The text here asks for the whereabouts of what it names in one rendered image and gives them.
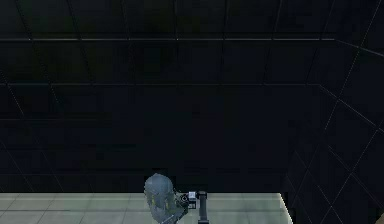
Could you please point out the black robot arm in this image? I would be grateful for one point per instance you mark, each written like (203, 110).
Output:
(201, 206)

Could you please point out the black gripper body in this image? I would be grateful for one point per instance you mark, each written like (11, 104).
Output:
(184, 199)

